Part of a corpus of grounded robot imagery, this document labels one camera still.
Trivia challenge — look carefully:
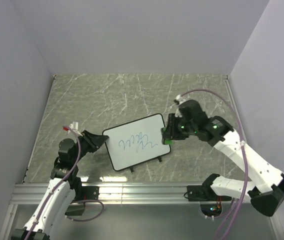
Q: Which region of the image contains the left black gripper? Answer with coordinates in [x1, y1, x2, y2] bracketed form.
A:
[71, 129, 109, 164]

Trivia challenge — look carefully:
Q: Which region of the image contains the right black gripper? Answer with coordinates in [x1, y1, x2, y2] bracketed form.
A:
[161, 113, 196, 140]

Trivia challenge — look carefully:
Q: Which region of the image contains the small black-framed whiteboard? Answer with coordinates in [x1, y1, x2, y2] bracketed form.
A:
[102, 113, 171, 172]

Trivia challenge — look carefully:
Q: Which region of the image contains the green whiteboard eraser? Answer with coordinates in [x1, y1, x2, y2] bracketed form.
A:
[160, 127, 172, 143]

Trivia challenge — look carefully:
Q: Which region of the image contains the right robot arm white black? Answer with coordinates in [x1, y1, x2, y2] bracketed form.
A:
[161, 97, 284, 217]

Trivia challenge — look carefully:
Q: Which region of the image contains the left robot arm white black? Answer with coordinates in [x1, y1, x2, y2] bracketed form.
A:
[10, 126, 109, 240]

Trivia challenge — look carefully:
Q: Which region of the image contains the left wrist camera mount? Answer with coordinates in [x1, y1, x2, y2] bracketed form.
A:
[62, 121, 82, 136]

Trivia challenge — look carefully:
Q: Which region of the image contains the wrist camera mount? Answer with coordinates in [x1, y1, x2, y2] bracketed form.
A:
[173, 94, 186, 118]
[62, 121, 82, 136]

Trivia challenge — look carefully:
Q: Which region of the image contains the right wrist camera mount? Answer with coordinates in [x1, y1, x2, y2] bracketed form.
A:
[173, 94, 186, 118]

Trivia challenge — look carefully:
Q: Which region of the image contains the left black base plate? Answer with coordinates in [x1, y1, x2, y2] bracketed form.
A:
[73, 185, 100, 202]

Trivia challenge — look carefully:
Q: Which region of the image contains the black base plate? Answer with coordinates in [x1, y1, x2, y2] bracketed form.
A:
[183, 185, 232, 202]
[73, 185, 100, 202]

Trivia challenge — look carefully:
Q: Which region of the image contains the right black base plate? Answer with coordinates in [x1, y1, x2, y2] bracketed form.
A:
[183, 185, 232, 202]

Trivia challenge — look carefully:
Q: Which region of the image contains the aluminium right side rail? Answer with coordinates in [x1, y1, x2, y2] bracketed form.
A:
[222, 74, 261, 183]

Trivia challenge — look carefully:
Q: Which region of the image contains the aluminium rail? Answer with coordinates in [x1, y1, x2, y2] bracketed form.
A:
[222, 74, 261, 183]
[9, 181, 275, 206]

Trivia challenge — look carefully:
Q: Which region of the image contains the aluminium front rail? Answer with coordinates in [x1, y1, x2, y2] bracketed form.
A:
[9, 181, 275, 206]

